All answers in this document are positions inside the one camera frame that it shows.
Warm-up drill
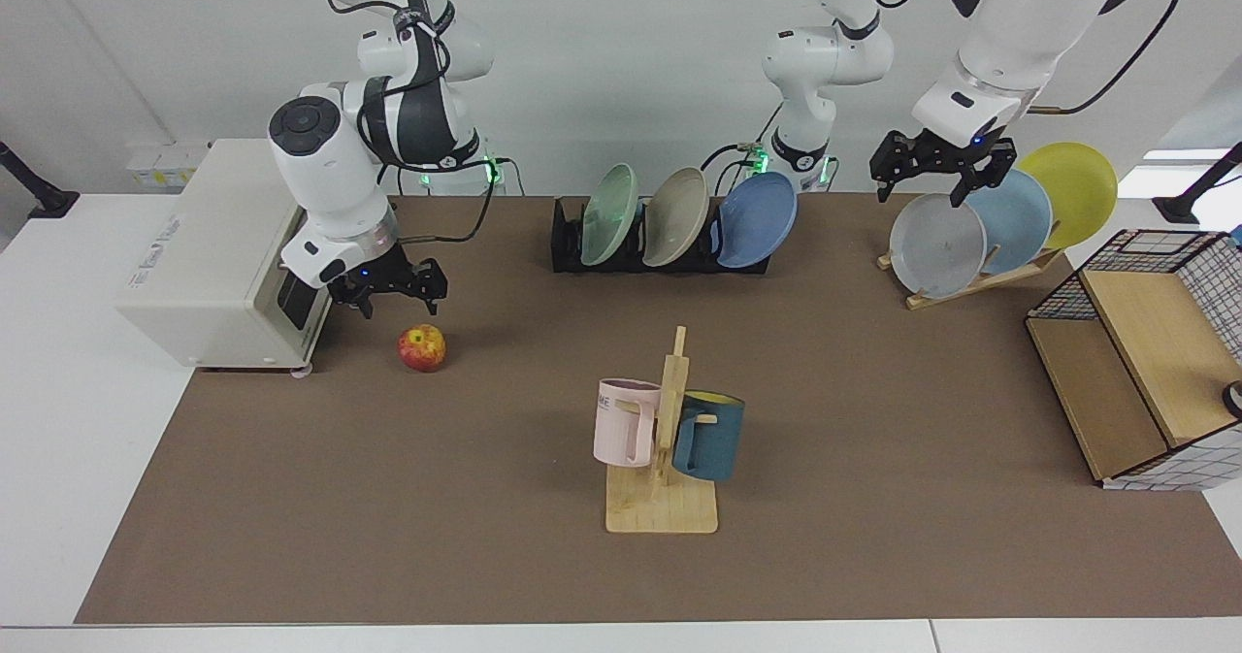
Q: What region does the brown table cloth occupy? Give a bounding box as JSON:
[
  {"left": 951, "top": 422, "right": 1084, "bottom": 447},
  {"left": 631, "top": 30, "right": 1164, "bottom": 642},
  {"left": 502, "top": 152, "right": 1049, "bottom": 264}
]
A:
[{"left": 74, "top": 194, "right": 1242, "bottom": 625}]

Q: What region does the grey plate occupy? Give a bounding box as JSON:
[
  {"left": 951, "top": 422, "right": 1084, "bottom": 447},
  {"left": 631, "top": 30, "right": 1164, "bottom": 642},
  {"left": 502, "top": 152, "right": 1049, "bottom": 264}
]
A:
[{"left": 889, "top": 192, "right": 988, "bottom": 300}]

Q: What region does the wire basket with wooden floor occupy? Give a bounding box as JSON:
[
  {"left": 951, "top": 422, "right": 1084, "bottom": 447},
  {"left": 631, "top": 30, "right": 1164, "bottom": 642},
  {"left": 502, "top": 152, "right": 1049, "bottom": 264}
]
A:
[{"left": 1025, "top": 229, "right": 1242, "bottom": 492}]

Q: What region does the beige plate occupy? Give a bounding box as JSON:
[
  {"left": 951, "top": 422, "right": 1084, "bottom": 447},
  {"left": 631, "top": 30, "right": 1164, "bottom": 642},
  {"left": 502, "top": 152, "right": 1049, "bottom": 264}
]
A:
[{"left": 641, "top": 166, "right": 711, "bottom": 269}]

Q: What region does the dark teal mug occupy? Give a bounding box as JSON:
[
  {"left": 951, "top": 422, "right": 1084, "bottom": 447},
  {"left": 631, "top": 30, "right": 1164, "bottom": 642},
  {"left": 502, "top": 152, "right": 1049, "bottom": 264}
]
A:
[{"left": 671, "top": 390, "right": 746, "bottom": 484}]

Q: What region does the pale green plate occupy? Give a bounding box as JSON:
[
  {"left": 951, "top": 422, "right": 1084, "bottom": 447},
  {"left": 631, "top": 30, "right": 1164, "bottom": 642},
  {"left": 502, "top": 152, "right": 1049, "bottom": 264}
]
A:
[{"left": 579, "top": 163, "right": 641, "bottom": 268}]

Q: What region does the white socket box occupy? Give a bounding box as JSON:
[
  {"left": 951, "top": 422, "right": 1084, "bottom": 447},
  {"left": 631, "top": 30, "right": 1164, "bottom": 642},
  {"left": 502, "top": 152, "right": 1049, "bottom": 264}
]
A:
[{"left": 126, "top": 144, "right": 212, "bottom": 190}]

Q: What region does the pink mug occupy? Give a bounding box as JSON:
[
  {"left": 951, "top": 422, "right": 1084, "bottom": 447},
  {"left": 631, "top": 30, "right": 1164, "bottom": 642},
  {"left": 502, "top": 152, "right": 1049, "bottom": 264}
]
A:
[{"left": 593, "top": 377, "right": 663, "bottom": 469}]

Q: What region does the pale toaster oven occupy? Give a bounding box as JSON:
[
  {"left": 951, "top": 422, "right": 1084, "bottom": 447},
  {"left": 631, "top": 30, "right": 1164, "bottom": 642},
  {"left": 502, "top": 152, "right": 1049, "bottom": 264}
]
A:
[{"left": 114, "top": 139, "right": 358, "bottom": 377}]

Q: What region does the black dish rack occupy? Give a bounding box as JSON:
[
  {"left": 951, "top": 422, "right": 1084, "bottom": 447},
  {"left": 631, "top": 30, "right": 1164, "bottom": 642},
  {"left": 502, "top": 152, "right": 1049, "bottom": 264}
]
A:
[{"left": 551, "top": 195, "right": 774, "bottom": 276}]

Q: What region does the yellow plate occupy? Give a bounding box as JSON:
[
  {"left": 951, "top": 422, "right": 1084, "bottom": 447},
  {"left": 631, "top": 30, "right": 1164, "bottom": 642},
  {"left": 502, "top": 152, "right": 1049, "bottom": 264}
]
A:
[{"left": 1016, "top": 142, "right": 1119, "bottom": 250}]

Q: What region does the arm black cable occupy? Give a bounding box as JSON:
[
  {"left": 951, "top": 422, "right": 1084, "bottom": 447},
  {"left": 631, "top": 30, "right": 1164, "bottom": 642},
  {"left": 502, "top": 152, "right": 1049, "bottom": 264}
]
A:
[
  {"left": 355, "top": 8, "right": 498, "bottom": 245},
  {"left": 1027, "top": 0, "right": 1182, "bottom": 116}
]

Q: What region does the wooden plate rack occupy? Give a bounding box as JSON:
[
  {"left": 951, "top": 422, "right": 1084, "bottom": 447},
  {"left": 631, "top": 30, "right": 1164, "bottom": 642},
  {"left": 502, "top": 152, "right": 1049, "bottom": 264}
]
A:
[{"left": 876, "top": 245, "right": 1065, "bottom": 311}]

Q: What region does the red yellow apple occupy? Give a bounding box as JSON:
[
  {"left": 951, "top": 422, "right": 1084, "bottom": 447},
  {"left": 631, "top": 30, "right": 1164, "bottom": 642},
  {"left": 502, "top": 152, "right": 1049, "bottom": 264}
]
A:
[{"left": 397, "top": 323, "right": 448, "bottom": 374}]

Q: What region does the wooden cup stand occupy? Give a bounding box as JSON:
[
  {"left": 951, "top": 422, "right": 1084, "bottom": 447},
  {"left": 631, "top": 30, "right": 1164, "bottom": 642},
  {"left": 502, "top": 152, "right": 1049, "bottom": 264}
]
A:
[{"left": 605, "top": 325, "right": 720, "bottom": 536}]

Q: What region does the light blue plate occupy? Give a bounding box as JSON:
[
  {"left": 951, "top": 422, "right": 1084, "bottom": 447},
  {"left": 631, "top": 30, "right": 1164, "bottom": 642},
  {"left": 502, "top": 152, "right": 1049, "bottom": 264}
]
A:
[{"left": 964, "top": 168, "right": 1054, "bottom": 276}]

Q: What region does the black base cable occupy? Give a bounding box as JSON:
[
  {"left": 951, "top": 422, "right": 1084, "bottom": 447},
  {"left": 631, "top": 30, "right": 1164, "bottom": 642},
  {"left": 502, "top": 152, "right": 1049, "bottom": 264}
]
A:
[{"left": 715, "top": 100, "right": 785, "bottom": 196}]

